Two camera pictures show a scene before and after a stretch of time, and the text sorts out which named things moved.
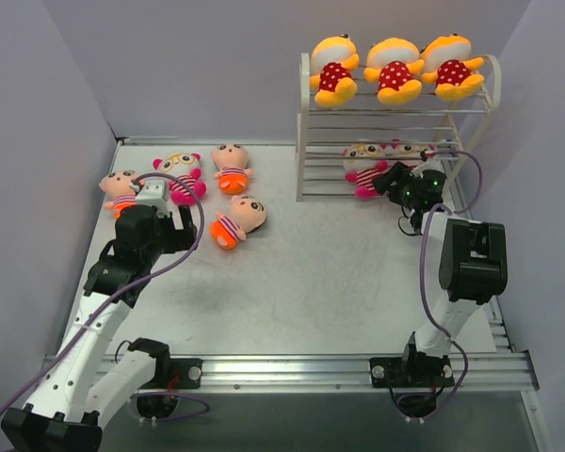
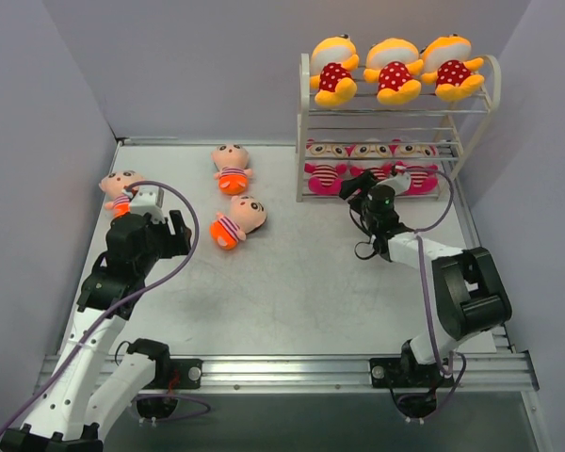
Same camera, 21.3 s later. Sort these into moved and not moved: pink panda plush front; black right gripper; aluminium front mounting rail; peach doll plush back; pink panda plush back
Moved: black right gripper; pink panda plush front; pink panda plush back
Not moved: aluminium front mounting rail; peach doll plush back
